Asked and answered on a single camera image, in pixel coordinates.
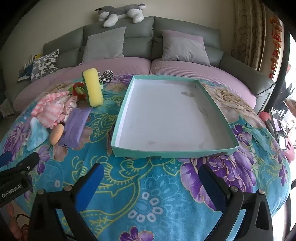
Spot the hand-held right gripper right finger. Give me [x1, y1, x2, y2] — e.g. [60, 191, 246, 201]
[198, 164, 274, 241]

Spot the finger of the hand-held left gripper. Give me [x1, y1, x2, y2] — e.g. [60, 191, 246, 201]
[0, 151, 12, 169]
[0, 152, 40, 181]

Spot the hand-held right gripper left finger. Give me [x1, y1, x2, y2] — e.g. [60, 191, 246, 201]
[29, 162, 105, 241]

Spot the light blue cloth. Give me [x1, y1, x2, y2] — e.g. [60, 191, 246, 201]
[26, 117, 50, 151]

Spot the pink white frilly cloth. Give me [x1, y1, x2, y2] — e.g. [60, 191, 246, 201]
[42, 104, 68, 129]

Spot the purple packet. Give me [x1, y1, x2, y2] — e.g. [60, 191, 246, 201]
[58, 108, 93, 148]

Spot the pink striped cloth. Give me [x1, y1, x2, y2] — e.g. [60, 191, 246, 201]
[31, 91, 70, 117]

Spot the beige lace cloth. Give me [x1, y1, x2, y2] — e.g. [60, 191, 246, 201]
[63, 96, 78, 117]

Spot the red tape roll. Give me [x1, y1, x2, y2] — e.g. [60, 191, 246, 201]
[72, 82, 88, 99]

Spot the teal cardboard tray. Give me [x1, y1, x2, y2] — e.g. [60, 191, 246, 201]
[111, 75, 239, 158]

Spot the yellow green sponge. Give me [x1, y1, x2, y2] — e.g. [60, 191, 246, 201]
[82, 68, 104, 107]

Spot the leopard print scrunchie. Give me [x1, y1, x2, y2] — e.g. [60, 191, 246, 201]
[97, 70, 114, 83]

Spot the person's left hand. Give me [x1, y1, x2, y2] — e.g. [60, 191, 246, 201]
[5, 202, 24, 240]

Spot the blue floral blanket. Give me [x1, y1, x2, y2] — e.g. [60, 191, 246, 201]
[0, 74, 292, 241]

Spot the teal blue cushion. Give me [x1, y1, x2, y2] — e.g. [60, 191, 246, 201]
[17, 55, 35, 82]

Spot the black white patterned pillow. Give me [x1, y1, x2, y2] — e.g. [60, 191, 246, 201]
[30, 49, 60, 82]

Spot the lilac sofa seat cover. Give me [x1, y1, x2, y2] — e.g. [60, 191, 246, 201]
[150, 58, 258, 110]
[13, 57, 152, 114]

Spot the plain grey pillow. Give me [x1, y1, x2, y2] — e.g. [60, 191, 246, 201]
[82, 26, 127, 63]

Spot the grey lilac pillow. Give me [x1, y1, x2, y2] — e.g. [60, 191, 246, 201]
[160, 30, 212, 67]

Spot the red hanging decoration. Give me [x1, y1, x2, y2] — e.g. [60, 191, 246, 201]
[268, 16, 284, 80]

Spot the beige patterned curtain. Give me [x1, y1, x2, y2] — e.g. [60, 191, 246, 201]
[231, 0, 267, 71]

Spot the grey sofa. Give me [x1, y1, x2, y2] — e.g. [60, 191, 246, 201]
[0, 16, 277, 118]

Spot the grey white plush husky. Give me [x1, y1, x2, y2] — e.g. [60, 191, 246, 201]
[95, 3, 147, 28]

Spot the dark door frame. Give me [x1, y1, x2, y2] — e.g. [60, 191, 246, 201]
[268, 23, 292, 112]

